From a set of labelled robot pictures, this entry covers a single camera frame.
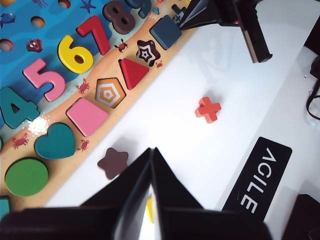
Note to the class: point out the orange cross block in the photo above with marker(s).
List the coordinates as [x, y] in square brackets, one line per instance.
[207, 111]

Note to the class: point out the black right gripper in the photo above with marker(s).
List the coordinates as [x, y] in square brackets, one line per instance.
[227, 12]

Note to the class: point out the yellow pentagon block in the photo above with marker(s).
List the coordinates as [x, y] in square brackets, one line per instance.
[150, 210]

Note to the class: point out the red triangle block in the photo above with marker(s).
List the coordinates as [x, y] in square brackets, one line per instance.
[131, 72]

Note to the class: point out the green circle block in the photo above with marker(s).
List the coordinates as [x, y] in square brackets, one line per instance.
[26, 176]

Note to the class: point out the pink square block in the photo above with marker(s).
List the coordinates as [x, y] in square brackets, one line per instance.
[87, 116]

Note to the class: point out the dark blue number nine piece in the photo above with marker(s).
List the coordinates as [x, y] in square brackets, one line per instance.
[146, 8]

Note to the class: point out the black AGILE label plate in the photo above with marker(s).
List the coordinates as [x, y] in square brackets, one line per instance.
[242, 185]

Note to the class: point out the dark blue square block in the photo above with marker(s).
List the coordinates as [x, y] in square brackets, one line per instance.
[165, 32]

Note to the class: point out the teal rectangle block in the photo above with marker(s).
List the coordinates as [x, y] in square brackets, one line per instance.
[3, 206]

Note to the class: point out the black box device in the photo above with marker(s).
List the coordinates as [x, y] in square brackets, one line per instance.
[316, 68]

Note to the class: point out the colourful wooden puzzle board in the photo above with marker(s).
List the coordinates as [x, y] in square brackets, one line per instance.
[50, 30]

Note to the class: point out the teal number four piece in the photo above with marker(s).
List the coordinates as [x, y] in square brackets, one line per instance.
[27, 110]

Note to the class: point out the brown star block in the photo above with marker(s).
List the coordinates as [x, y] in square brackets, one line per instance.
[112, 163]

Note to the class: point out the black machine base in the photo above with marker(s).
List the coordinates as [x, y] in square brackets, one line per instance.
[306, 220]

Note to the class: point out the red number seven piece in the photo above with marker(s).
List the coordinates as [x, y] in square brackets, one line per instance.
[100, 37]

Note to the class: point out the pink number five piece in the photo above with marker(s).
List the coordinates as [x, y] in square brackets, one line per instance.
[53, 85]

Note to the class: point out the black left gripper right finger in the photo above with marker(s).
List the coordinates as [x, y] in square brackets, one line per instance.
[180, 220]

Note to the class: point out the brown number eight piece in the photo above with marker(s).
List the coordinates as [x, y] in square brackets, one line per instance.
[108, 15]

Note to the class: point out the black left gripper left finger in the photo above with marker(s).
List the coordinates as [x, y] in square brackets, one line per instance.
[105, 220]

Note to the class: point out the yellow number six piece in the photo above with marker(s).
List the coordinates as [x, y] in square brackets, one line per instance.
[67, 55]

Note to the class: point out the teal heart block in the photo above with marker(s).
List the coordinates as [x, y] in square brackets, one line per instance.
[55, 142]

